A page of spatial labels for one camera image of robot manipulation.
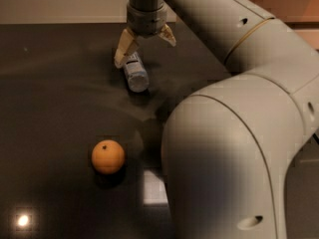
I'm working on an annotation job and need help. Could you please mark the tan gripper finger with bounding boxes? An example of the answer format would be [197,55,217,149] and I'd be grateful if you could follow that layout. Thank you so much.
[159,24,176,47]
[114,27,139,69]

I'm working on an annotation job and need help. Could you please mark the blue plastic water bottle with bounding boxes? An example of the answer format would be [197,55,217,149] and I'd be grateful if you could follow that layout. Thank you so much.
[123,52,150,93]

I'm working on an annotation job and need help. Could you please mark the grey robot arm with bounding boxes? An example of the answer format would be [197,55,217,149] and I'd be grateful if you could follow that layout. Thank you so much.
[115,0,319,239]

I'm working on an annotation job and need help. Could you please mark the orange fruit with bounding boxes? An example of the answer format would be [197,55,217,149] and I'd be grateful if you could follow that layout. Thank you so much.
[92,140,125,175]

